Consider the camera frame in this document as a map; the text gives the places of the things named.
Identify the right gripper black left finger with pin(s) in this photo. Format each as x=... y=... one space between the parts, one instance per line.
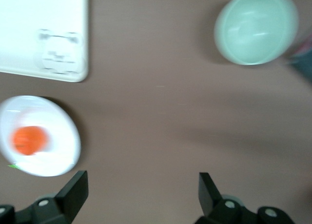
x=73 y=194

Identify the white round plate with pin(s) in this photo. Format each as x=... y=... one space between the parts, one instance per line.
x=58 y=116

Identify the dark grey folded cloth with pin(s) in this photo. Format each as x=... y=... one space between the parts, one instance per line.
x=303 y=63

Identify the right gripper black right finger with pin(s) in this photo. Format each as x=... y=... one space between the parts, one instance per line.
x=209 y=197

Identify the cream bear print tray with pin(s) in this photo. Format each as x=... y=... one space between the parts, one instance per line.
x=29 y=14

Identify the orange fruit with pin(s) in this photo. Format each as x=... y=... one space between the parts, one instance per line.
x=29 y=140

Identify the pale green bowl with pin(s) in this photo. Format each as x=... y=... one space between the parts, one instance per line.
x=256 y=26

